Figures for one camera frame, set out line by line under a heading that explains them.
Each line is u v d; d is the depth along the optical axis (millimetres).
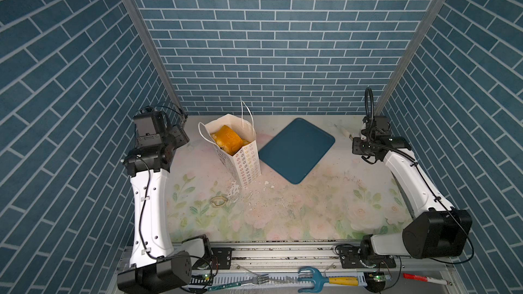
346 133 918
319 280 680
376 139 615
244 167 807
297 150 1052
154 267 354
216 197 890
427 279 692
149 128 473
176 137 608
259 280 691
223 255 743
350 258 735
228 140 796
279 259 753
